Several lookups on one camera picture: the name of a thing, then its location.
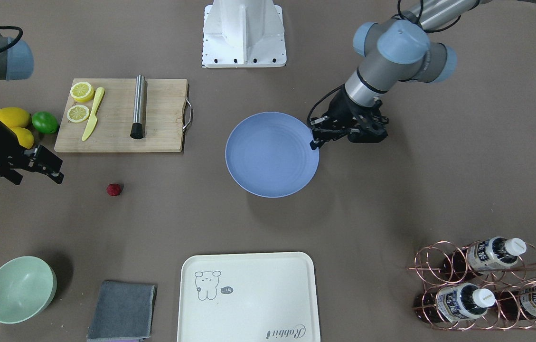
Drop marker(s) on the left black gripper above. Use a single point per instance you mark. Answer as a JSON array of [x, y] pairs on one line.
[[342, 108]]

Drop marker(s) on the blue plate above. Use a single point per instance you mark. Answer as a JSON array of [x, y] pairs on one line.
[[269, 155]]

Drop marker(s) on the red strawberry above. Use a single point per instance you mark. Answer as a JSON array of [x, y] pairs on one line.
[[114, 189]]

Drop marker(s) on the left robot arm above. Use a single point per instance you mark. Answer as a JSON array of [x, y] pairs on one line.
[[398, 50]]

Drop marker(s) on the whole yellow lemon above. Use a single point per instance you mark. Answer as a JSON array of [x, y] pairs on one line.
[[15, 117], [24, 137]]

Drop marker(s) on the green lime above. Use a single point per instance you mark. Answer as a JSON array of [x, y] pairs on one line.
[[44, 122]]

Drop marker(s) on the lemon half lower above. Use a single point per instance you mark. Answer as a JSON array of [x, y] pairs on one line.
[[78, 113]]

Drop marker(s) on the lemon half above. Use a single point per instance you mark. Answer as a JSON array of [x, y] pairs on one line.
[[78, 113], [82, 92]]

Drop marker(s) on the lemon half upper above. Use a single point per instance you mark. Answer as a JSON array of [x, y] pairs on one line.
[[82, 92]]

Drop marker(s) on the yellow plastic knife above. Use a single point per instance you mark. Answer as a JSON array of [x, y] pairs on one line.
[[93, 119]]

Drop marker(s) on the steel muddler black tip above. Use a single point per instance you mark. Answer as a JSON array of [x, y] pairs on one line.
[[139, 108]]

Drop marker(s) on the mint green bowl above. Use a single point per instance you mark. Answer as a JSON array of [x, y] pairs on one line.
[[27, 287]]

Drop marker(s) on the wooden cutting board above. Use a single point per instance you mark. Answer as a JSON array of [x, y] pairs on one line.
[[164, 119]]

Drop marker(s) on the cream rabbit tray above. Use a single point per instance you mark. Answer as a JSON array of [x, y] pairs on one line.
[[252, 297]]

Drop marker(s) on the grey folded cloth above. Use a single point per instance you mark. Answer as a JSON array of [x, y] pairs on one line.
[[123, 313]]

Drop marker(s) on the tea bottle white cap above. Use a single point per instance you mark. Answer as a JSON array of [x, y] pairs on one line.
[[481, 258]]

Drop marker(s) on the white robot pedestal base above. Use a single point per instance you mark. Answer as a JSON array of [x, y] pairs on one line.
[[243, 34]]

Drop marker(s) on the copper wire bottle rack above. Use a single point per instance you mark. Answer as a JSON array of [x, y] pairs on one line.
[[485, 285]]

